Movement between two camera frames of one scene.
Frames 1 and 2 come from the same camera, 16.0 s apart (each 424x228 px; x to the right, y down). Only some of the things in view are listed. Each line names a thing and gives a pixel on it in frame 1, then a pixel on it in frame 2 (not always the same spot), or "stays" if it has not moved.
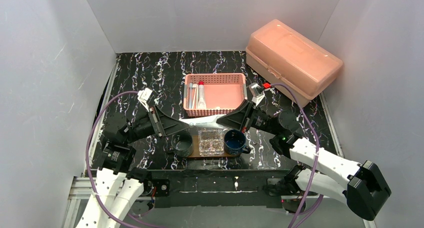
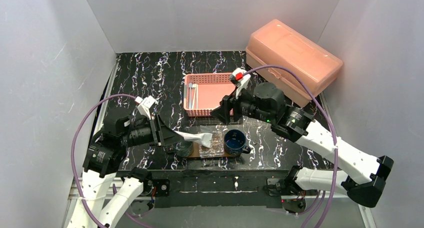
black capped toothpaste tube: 207,122 → 207,129
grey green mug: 181,145 stays
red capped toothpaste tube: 201,102 → 205,139
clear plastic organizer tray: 211,142 stays
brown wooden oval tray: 195,153 stays
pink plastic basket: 207,94 stays
